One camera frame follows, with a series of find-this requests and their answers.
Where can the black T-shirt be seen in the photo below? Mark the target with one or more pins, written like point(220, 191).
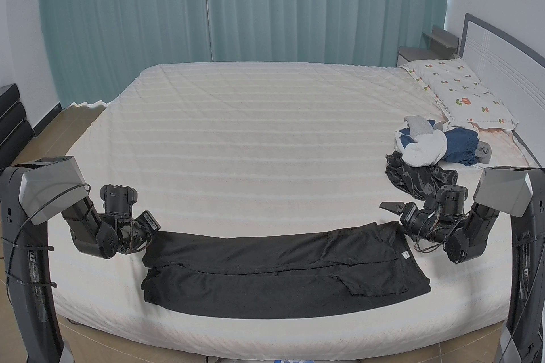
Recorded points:
point(276, 272)

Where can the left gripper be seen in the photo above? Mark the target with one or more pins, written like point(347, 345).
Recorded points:
point(149, 225)

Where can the white printed pillow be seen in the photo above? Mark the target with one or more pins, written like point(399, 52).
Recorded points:
point(464, 93)

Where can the grey bedside table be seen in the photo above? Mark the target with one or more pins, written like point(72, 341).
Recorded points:
point(425, 54)

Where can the black shiny garment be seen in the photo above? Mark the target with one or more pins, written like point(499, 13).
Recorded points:
point(421, 180)

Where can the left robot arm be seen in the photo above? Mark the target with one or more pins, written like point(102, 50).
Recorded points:
point(25, 267)

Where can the pile of clothes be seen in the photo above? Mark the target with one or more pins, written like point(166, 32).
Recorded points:
point(425, 146)

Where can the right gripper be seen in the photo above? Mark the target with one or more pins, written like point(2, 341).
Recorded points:
point(415, 219)

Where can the black chest of drawers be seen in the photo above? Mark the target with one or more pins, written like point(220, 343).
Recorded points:
point(12, 123)

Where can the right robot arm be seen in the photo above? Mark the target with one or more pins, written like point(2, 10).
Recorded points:
point(502, 191)

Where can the bed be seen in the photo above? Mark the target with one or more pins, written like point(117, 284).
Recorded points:
point(255, 131)

